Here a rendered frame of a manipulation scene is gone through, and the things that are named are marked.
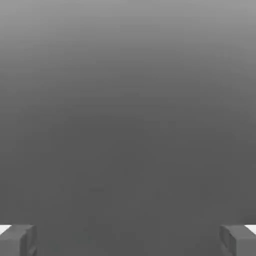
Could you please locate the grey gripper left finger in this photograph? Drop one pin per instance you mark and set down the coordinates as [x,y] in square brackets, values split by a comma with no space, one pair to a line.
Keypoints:
[16,242]

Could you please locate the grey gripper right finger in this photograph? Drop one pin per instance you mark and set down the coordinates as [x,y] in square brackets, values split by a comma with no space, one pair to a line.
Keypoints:
[240,242]

